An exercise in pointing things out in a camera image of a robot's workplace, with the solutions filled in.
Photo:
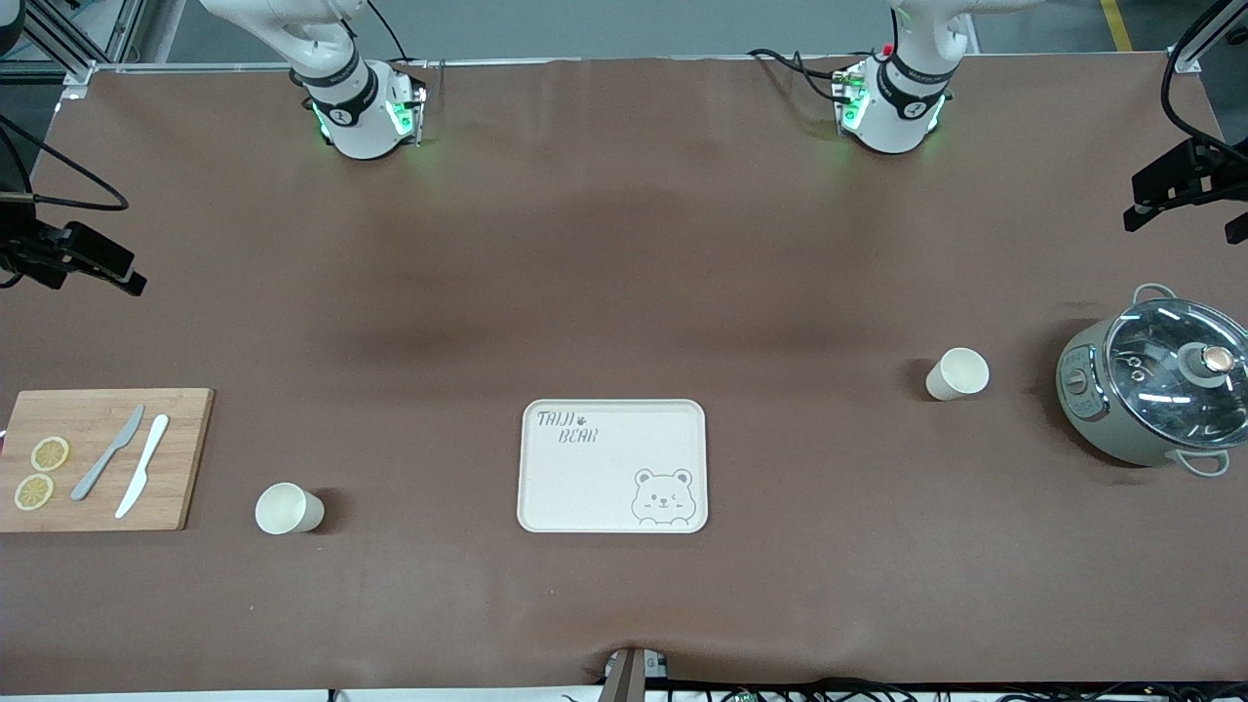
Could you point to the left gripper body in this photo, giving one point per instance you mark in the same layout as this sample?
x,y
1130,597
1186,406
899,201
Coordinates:
x,y
1201,164

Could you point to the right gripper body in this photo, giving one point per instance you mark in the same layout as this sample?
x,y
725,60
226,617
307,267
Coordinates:
x,y
21,250

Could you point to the white IKEA cup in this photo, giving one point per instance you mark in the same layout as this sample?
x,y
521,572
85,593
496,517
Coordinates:
x,y
960,373
285,509

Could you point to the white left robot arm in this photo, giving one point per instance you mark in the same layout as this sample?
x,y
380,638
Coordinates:
x,y
892,112

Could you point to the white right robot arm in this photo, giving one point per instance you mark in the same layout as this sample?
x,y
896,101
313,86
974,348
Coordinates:
x,y
351,117

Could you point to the cream bear print tray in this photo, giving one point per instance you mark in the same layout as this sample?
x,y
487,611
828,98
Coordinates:
x,y
595,483

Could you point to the glass pot lid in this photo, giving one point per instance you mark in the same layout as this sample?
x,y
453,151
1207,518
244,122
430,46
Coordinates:
x,y
1160,366

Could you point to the grey plastic knife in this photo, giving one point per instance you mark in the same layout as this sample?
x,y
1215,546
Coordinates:
x,y
102,463

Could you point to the bamboo cutting board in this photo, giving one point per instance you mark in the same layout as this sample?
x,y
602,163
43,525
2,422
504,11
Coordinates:
x,y
185,458

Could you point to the white plastic knife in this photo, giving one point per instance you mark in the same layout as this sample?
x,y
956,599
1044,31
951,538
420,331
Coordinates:
x,y
144,468

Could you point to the yellow lemon slice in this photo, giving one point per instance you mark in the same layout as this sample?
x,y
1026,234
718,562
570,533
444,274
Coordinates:
x,y
33,492
50,453

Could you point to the grey electric cooking pot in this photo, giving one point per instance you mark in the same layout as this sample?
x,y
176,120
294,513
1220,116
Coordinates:
x,y
1092,409

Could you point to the brown table cover mat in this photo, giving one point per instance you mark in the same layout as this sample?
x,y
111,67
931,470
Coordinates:
x,y
624,244

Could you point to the aluminium frame profile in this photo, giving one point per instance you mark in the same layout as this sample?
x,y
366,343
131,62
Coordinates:
x,y
1197,44
73,44

